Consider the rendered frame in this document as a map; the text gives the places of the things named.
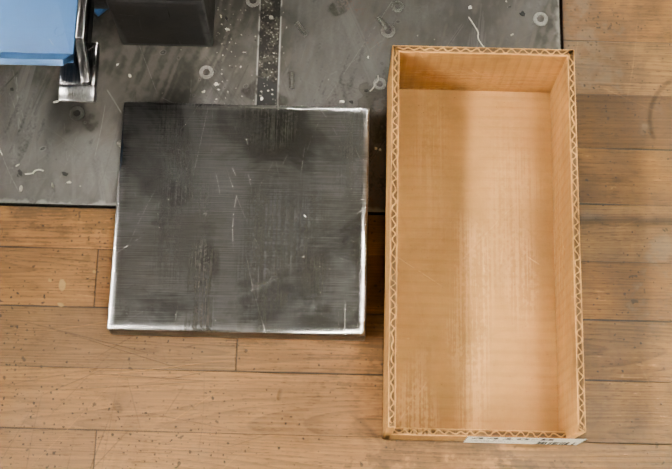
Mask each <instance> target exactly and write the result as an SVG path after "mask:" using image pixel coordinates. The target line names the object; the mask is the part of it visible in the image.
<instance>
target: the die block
mask: <svg viewBox="0 0 672 469"><path fill-rule="evenodd" d="M93 2H94V4H95V6H94V9H108V8H109V9H110V12H111V15H112V17H113V20H114V22H115V25H116V28H117V30H118V33H119V36H120V38H121V41H122V43H123V44H124V45H158V46H197V47H212V46H213V36H214V18H215V0H203V1H162V0H93Z"/></svg>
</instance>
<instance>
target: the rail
mask: <svg viewBox="0 0 672 469"><path fill-rule="evenodd" d="M90 3H91V6H90ZM90 3H89V0H78V9H77V21H76V32H75V39H76V40H77V39H84V40H85V42H86V43H91V42H92V30H93V18H94V6H95V4H94V2H93V0H91V2H90ZM89 6H90V12H89V11H88V10H89ZM88 12H89V13H90V17H89V16H88ZM88 18H89V19H88ZM88 20H89V26H88V27H89V29H88V28H87V22H88ZM87 29H88V31H87ZM87 33H88V35H86V34H87ZM86 36H88V37H87V38H88V39H86ZM87 40H88V41H87Z"/></svg>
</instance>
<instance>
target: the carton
mask: <svg viewBox="0 0 672 469"><path fill-rule="evenodd" d="M585 432H586V409H585V377H584V345H583V313H582V281H581V248H580V216H579V184H578V152H577V119H576V87H575V55H574V50H566V49H527V48H487V47H448V46H409V45H392V51H391V59H390V67H389V74H388V82H387V131H386V207H385V282H384V358H383V433H382V439H383V440H419V441H460V442H470V443H510V444H551V445H578V444H580V443H582V442H583V441H585V440H587V439H575V438H576V437H578V436H580V435H582V434H584V433H585Z"/></svg>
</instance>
